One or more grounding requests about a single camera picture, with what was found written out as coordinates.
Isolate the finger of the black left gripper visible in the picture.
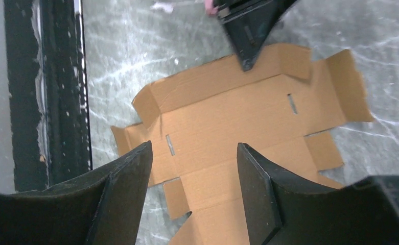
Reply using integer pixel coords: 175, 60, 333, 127
215, 0, 297, 71

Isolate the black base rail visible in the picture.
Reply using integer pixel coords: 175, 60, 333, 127
4, 0, 92, 192

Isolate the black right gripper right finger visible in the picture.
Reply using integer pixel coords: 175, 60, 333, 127
237, 143, 399, 244

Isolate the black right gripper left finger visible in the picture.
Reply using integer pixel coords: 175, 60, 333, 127
0, 141, 153, 244

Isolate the brown cardboard box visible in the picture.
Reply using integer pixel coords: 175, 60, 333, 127
111, 43, 373, 244

